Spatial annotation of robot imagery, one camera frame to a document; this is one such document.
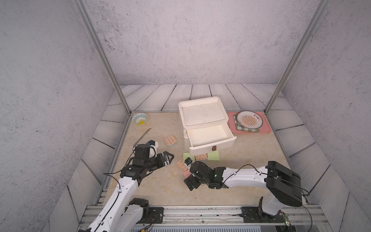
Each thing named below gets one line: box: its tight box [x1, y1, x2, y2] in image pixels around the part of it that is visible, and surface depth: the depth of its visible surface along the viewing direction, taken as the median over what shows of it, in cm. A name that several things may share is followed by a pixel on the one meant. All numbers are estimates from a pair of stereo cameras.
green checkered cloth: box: [232, 114, 260, 133], surface depth 110 cm
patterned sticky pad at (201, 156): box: [195, 153, 208, 161], surface depth 95 cm
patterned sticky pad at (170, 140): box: [163, 134, 178, 148], surface depth 104 cm
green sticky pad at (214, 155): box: [207, 150, 220, 161], surface depth 95 cm
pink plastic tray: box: [227, 111, 272, 134], surface depth 111 cm
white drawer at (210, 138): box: [185, 123, 237, 156], surface depth 84 cm
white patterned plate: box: [236, 110, 264, 130], surface depth 117 cm
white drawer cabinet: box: [178, 96, 237, 156], surface depth 87 cm
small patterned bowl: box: [131, 112, 149, 126], surface depth 117 cm
